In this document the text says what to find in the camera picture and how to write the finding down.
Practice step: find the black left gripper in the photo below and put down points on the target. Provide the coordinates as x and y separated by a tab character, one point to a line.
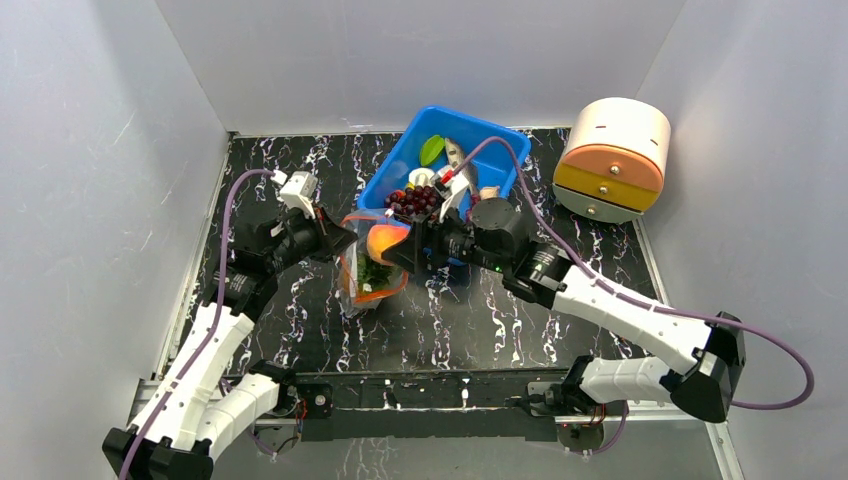
331	237

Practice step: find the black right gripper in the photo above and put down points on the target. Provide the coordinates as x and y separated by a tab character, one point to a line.
424	240

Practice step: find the toy peach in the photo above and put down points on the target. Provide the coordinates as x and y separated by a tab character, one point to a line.
382	237

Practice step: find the toy pineapple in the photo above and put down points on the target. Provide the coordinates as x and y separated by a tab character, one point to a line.
374	280

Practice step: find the clear zip top bag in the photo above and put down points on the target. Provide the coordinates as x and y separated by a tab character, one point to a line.
360	221

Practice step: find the green toy starfruit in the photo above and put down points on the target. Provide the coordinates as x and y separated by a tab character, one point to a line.
431	150

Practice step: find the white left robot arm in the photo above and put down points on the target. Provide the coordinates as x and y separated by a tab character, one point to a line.
195	413

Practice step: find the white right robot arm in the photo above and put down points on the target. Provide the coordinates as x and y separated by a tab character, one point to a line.
691	364

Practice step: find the dark red grape bunch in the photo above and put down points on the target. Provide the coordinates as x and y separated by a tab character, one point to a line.
413	200

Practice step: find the white toy mushroom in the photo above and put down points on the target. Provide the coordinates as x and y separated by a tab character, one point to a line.
421	176

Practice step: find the toy garlic bulb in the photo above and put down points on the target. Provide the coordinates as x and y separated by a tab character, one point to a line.
489	192

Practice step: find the blue plastic bin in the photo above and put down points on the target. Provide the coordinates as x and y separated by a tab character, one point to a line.
488	155

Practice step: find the round drawer cabinet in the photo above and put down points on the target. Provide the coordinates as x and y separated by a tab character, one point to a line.
612	169

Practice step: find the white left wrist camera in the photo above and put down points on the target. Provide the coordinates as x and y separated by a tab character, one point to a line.
296	191

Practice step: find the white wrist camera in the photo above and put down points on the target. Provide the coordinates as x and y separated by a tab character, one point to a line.
296	191
451	187

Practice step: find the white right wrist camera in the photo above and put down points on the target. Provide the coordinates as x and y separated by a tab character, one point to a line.
451	187

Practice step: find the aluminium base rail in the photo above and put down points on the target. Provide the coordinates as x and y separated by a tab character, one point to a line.
430	403

